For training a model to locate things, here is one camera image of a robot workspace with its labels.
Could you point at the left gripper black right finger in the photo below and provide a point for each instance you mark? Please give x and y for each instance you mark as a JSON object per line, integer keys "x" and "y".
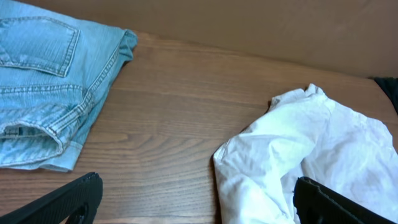
{"x": 317, "y": 204}

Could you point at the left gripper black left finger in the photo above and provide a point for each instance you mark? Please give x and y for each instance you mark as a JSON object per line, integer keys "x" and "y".
{"x": 75, "y": 202}

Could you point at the beige khaki shorts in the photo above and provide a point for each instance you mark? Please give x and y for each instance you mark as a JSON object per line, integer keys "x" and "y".
{"x": 305, "y": 133}

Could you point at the folded light blue denim shorts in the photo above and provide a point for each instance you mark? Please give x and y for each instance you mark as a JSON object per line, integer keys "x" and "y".
{"x": 56, "y": 73}

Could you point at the black garment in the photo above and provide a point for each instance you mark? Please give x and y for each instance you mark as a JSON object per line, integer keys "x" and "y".
{"x": 390, "y": 87}

